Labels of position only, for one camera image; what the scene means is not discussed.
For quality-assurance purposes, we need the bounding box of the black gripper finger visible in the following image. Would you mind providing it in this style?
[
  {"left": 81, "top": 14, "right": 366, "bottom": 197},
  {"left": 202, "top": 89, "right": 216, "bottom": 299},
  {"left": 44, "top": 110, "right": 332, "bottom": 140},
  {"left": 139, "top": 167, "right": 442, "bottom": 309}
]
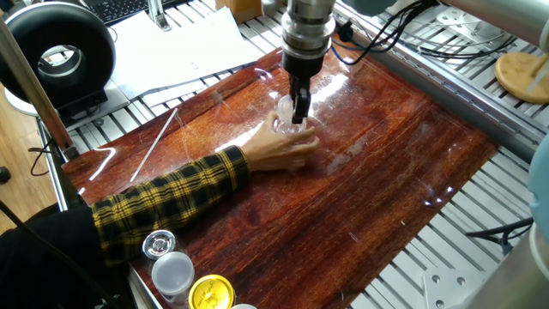
[{"left": 290, "top": 76, "right": 312, "bottom": 124}]

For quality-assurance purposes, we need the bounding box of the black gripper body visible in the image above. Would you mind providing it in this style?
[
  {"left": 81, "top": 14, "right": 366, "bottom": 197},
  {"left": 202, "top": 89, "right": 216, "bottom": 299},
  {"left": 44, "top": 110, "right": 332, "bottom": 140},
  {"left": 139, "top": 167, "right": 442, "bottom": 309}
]
[{"left": 281, "top": 51, "right": 325, "bottom": 89}]

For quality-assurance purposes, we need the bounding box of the frosted white jar lid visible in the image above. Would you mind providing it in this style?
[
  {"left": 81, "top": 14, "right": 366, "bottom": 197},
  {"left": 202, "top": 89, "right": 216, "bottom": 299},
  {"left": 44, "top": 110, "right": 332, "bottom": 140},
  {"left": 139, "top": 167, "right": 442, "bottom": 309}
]
[{"left": 276, "top": 94, "right": 308, "bottom": 125}]

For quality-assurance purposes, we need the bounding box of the small clear jar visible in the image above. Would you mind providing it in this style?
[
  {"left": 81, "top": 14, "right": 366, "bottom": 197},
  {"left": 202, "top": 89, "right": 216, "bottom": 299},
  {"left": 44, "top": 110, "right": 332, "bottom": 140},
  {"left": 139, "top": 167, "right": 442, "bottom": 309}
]
[{"left": 273, "top": 118, "right": 310, "bottom": 135}]

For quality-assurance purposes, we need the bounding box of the yellow black plaid-sleeved forearm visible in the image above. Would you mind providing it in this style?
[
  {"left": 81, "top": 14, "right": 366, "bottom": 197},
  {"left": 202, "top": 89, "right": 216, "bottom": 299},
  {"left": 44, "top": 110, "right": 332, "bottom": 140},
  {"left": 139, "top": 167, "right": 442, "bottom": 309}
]
[{"left": 91, "top": 145, "right": 252, "bottom": 267}]

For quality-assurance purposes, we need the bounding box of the jar with silver lid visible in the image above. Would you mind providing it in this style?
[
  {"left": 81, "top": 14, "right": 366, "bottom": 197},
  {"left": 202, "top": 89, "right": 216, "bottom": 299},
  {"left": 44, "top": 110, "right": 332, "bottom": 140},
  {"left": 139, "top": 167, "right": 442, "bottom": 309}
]
[{"left": 141, "top": 229, "right": 178, "bottom": 270}]

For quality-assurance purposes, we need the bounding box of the jar with gold lid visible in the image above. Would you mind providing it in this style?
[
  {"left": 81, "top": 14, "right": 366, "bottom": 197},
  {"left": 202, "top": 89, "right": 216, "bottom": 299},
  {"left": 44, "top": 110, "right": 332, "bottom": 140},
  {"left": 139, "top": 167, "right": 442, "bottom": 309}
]
[{"left": 187, "top": 274, "right": 237, "bottom": 309}]

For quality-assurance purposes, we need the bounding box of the jar with frosted lid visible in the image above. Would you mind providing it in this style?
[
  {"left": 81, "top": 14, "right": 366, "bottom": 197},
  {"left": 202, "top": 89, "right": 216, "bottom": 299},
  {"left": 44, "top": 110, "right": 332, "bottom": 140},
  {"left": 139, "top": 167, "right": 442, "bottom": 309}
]
[{"left": 150, "top": 251, "right": 196, "bottom": 306}]

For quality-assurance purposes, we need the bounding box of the bare person's hand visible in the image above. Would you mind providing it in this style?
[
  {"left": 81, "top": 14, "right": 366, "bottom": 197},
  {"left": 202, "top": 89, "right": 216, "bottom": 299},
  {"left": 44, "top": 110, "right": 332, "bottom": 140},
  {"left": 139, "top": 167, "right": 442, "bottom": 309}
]
[{"left": 239, "top": 111, "right": 321, "bottom": 173}]

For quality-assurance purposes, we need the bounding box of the brown cardboard box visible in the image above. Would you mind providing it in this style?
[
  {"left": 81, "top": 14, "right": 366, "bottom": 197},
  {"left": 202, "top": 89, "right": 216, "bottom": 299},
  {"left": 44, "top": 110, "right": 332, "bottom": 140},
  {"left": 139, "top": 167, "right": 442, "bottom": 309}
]
[{"left": 214, "top": 0, "right": 263, "bottom": 25}]

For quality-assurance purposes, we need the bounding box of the white paper sheet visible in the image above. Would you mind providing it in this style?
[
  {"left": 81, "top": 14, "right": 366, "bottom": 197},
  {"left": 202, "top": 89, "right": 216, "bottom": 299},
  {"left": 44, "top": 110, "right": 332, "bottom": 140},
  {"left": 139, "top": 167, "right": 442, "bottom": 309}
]
[
  {"left": 109, "top": 6, "right": 266, "bottom": 102},
  {"left": 141, "top": 79, "right": 215, "bottom": 108}
]

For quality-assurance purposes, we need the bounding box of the thin white rod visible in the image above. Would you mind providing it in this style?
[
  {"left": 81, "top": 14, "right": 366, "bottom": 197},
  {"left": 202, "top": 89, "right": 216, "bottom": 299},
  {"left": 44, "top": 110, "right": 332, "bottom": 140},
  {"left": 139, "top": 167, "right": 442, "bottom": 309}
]
[{"left": 130, "top": 106, "right": 179, "bottom": 184}]

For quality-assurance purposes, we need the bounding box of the silver mounting plate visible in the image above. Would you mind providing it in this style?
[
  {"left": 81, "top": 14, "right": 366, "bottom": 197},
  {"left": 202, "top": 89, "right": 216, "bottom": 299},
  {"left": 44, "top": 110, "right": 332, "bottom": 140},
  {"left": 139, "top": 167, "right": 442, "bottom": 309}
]
[{"left": 435, "top": 8, "right": 516, "bottom": 44}]

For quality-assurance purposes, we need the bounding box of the black keyboard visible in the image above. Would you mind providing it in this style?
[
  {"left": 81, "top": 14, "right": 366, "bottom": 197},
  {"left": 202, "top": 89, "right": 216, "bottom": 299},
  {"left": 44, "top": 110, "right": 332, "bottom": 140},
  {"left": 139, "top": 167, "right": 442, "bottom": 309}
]
[{"left": 83, "top": 0, "right": 190, "bottom": 26}]

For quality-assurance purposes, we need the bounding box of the white device base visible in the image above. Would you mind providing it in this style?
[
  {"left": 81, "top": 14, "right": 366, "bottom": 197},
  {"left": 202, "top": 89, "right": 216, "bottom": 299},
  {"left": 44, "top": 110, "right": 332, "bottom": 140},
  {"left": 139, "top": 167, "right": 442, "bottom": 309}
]
[{"left": 3, "top": 79, "right": 132, "bottom": 132}]

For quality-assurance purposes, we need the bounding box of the round wooden stand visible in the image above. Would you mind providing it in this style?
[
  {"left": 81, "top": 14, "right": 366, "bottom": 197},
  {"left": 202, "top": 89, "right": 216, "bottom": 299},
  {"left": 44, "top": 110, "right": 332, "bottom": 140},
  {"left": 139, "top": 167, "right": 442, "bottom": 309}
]
[{"left": 494, "top": 51, "right": 549, "bottom": 105}]

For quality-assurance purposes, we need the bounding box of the person's black garment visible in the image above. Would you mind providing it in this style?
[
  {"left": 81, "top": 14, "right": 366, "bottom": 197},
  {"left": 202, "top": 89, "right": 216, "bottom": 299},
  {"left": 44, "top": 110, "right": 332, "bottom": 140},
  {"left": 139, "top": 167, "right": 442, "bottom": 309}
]
[{"left": 0, "top": 204, "right": 113, "bottom": 309}]

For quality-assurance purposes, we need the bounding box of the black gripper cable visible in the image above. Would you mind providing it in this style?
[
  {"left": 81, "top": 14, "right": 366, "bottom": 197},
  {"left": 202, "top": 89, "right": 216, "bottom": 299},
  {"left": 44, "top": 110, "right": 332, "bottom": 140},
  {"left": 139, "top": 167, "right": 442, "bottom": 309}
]
[{"left": 329, "top": 0, "right": 438, "bottom": 66}]

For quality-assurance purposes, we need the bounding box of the silver aluminium frame rail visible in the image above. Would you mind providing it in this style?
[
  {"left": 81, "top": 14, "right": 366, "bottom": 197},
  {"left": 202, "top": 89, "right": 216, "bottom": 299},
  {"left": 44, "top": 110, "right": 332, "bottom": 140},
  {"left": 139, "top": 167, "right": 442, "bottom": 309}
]
[{"left": 334, "top": 6, "right": 549, "bottom": 164}]

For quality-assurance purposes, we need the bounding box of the black cable bundle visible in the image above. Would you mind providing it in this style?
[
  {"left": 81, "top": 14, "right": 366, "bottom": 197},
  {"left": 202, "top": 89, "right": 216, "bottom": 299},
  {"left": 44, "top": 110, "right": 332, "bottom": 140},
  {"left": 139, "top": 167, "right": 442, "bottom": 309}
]
[{"left": 418, "top": 36, "right": 518, "bottom": 60}]

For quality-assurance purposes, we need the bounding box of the aluminium bracket post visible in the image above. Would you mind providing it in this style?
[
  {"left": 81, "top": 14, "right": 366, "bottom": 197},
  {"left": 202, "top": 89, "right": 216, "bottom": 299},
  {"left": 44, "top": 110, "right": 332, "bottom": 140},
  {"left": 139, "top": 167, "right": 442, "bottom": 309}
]
[{"left": 147, "top": 0, "right": 173, "bottom": 33}]

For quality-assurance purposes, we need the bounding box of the black ring-shaped device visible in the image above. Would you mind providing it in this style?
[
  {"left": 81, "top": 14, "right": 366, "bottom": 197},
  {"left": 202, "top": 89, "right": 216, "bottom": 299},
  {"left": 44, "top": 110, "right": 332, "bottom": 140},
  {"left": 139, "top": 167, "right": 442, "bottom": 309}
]
[{"left": 0, "top": 2, "right": 117, "bottom": 128}]

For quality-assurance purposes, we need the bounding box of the black cable with blue plug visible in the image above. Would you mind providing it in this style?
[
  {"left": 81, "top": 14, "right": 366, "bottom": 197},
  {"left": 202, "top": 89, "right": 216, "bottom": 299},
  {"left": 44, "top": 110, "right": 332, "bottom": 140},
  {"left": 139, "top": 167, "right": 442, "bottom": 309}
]
[{"left": 465, "top": 217, "right": 535, "bottom": 255}]

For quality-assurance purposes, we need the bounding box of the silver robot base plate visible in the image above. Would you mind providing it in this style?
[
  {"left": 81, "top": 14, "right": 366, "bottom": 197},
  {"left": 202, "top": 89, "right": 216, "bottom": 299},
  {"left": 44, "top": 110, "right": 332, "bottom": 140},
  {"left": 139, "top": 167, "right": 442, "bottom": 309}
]
[{"left": 422, "top": 268, "right": 486, "bottom": 309}]

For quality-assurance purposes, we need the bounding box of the aluminium frame strut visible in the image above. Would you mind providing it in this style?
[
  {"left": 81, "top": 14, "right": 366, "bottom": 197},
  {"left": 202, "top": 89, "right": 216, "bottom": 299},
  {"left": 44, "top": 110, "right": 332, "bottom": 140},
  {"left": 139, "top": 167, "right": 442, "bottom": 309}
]
[{"left": 0, "top": 16, "right": 81, "bottom": 161}]

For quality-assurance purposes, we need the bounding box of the black floor cable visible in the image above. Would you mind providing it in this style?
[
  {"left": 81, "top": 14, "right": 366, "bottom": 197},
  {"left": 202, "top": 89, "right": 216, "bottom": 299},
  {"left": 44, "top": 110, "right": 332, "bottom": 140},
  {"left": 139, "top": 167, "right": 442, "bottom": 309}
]
[{"left": 27, "top": 137, "right": 57, "bottom": 177}]

